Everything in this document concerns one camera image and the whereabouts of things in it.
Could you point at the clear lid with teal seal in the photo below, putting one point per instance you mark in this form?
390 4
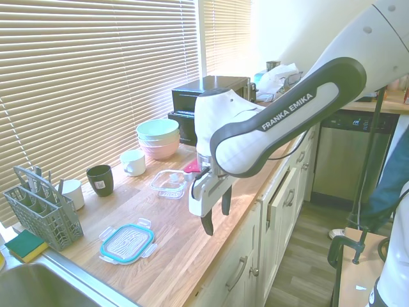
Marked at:
127 241

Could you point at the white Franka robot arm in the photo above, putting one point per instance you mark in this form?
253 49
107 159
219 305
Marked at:
287 121

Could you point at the narrow beige window blind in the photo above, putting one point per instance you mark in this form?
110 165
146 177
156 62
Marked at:
223 32

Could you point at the black toaster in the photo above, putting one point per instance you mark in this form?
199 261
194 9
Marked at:
183 128

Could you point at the yellow bottle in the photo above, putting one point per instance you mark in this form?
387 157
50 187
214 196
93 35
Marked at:
2 259

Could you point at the person in blue jeans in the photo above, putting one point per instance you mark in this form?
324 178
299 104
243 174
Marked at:
393 179

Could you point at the black screw clamp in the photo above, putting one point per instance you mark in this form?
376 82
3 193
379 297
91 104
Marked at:
335 246

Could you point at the stainless steel sink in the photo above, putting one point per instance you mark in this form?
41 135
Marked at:
48 284

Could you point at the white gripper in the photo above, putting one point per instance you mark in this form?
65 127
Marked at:
204 195

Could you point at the white plastic bag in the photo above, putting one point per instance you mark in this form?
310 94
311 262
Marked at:
271 80

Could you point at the white kitchen cabinet unit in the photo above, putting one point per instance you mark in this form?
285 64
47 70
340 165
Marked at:
243 230

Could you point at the green and yellow sponge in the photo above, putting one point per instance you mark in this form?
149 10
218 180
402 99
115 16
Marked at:
24 244

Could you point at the white paper scrap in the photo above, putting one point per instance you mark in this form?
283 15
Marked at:
361 287

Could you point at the black cup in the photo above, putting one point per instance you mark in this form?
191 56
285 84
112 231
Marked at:
100 182

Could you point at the pink wrist camera mount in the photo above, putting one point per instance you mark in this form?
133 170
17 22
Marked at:
191 167

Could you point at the black microwave oven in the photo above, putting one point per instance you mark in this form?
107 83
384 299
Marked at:
198 86

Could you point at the dark rimmed clear container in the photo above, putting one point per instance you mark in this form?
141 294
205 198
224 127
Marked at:
295 78

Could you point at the stainless steel dishwasher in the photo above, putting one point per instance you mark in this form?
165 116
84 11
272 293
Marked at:
342 160

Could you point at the pale green bowl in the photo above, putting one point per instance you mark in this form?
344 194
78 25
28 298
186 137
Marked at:
159 140

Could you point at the blue box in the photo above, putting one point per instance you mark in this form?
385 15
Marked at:
259 76

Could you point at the round metal cabinet knob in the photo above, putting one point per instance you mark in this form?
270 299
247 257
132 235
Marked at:
305 166
255 271

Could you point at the wooden mounting board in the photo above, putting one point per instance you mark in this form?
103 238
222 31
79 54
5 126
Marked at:
358 278

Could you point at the dark metal tin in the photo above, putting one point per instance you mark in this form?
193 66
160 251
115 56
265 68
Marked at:
272 65

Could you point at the clear glass food container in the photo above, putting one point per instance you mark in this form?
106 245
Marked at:
167 187

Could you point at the pink bowl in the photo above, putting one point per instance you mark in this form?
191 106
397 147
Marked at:
159 152

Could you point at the grey plastic cutlery basket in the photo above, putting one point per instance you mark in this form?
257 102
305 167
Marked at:
48 220

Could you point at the black camera stand pole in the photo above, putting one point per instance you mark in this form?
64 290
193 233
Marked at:
372 134

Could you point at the mint green bowl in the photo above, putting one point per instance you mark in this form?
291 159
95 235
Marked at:
156 128

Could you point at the wide beige window blind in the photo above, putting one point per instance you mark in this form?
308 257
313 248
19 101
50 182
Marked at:
80 80

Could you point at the small black appliance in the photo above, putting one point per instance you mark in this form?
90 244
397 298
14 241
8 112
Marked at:
254 91

